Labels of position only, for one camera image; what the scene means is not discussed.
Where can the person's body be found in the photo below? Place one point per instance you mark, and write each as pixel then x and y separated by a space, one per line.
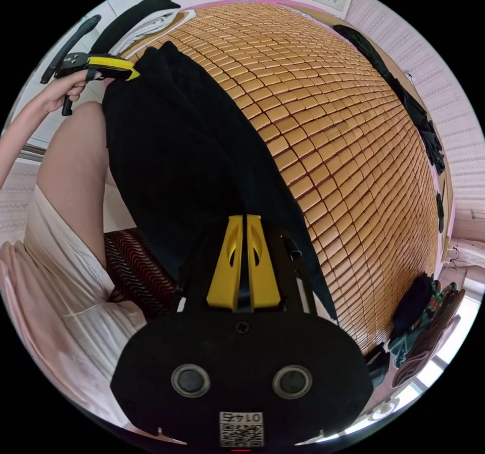
pixel 72 166

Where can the black pants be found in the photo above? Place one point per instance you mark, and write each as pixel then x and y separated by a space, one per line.
pixel 170 139

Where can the colourful pile of clothes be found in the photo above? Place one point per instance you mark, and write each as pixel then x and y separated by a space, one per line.
pixel 413 306

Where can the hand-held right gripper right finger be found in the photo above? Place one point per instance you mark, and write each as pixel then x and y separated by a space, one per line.
pixel 262 275

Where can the red wavy patterned cushion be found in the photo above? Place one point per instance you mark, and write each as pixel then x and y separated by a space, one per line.
pixel 132 266

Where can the person's left hand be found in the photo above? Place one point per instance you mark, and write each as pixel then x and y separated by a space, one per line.
pixel 64 93

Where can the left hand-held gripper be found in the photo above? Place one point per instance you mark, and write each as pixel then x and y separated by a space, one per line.
pixel 75 63

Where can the black and white pile of clothes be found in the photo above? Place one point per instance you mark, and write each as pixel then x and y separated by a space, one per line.
pixel 151 10

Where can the bed with woven mat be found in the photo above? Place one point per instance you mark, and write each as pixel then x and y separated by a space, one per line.
pixel 322 139

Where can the heap of black clothes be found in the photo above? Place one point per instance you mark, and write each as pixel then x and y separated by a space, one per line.
pixel 398 82

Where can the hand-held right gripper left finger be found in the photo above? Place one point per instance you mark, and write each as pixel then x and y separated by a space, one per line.
pixel 226 272

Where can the person's left forearm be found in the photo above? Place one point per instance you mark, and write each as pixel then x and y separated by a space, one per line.
pixel 22 131

